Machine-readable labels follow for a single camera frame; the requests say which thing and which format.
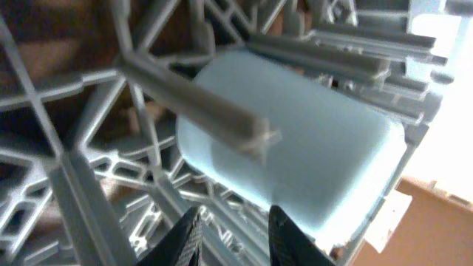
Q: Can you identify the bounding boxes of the light blue plastic cup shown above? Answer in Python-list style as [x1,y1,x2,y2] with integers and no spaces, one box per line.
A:
[177,51,406,245]

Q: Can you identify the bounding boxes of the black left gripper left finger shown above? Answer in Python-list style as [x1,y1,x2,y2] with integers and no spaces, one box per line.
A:
[136,207,203,266]

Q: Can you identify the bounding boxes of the grey plastic dishwasher rack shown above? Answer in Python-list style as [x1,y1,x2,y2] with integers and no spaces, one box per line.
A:
[1,0,457,265]

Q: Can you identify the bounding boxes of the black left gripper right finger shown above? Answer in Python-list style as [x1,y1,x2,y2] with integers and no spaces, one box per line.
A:
[268,205,335,266]

